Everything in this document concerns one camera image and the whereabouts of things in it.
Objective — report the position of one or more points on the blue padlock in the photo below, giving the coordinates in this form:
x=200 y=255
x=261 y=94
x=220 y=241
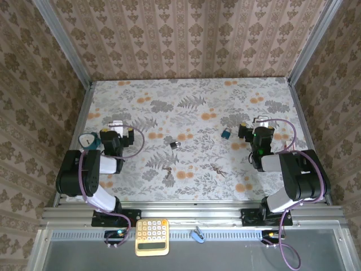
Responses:
x=226 y=134

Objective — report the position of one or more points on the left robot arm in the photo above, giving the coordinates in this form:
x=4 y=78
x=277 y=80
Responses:
x=93 y=175

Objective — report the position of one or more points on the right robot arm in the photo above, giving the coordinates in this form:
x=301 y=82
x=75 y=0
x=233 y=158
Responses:
x=299 y=180

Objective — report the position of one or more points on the teal timer with white dial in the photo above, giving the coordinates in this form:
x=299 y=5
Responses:
x=86 y=139

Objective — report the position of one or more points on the floral table mat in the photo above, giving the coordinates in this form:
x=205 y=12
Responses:
x=197 y=93

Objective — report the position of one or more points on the left small circuit board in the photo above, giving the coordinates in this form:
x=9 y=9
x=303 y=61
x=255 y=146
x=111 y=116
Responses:
x=115 y=233

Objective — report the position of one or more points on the small circuit board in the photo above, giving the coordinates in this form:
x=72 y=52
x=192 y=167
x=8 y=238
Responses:
x=115 y=233
x=270 y=235

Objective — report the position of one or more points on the right small circuit board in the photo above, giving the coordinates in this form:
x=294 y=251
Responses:
x=270 y=235

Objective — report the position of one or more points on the yellow calculator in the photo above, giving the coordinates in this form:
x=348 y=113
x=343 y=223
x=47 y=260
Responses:
x=152 y=235

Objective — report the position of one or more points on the blue clip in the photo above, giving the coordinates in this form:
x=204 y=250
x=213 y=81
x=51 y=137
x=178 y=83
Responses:
x=197 y=235

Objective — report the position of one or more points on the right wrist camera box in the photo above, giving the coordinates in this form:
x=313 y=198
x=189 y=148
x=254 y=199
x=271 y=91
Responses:
x=261 y=122

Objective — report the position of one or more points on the aluminium side rail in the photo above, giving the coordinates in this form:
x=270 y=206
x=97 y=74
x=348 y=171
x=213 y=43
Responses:
x=81 y=118
x=303 y=113

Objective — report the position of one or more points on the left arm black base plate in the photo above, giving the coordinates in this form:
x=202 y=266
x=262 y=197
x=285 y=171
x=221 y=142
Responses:
x=132 y=216

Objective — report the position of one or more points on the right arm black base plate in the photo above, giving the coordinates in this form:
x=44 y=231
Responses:
x=249 y=217

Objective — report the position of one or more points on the aluminium corner post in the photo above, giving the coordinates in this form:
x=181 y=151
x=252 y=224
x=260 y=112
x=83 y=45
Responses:
x=65 y=45
x=313 y=42

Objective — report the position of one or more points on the aluminium cross rail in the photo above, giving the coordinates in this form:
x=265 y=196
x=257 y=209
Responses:
x=191 y=211

